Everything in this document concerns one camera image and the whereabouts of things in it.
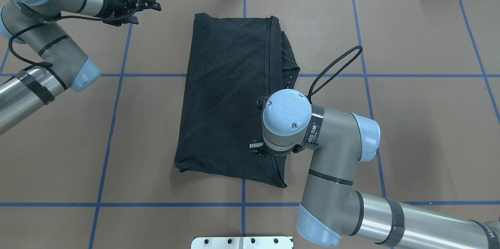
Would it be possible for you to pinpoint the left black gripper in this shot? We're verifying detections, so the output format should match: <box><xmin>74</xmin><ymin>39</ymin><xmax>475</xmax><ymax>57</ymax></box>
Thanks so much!
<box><xmin>102</xmin><ymin>0</ymin><xmax>161</xmax><ymax>27</ymax></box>

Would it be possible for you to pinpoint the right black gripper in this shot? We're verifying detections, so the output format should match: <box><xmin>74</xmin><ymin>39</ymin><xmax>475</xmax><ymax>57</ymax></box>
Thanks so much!
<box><xmin>249</xmin><ymin>142</ymin><xmax>305</xmax><ymax>157</ymax></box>

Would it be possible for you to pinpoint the black t-shirt with logo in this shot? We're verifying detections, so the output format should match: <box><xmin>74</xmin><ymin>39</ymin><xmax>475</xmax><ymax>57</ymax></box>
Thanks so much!
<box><xmin>174</xmin><ymin>13</ymin><xmax>300</xmax><ymax>188</ymax></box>

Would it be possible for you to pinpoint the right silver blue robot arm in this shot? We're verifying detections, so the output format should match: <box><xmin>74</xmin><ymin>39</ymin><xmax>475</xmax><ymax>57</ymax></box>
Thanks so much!
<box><xmin>250</xmin><ymin>89</ymin><xmax>499</xmax><ymax>249</ymax></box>

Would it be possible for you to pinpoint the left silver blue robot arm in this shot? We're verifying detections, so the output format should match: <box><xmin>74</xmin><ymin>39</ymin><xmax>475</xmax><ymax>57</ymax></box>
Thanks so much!
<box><xmin>1</xmin><ymin>0</ymin><xmax>161</xmax><ymax>133</ymax></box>

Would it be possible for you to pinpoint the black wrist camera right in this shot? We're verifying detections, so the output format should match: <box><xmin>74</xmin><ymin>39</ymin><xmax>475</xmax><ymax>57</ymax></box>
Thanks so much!
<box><xmin>256</xmin><ymin>95</ymin><xmax>270</xmax><ymax>110</ymax></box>

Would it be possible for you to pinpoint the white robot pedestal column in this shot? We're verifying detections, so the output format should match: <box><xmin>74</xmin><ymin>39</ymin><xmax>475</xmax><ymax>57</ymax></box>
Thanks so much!
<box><xmin>191</xmin><ymin>236</ymin><xmax>295</xmax><ymax>249</ymax></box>

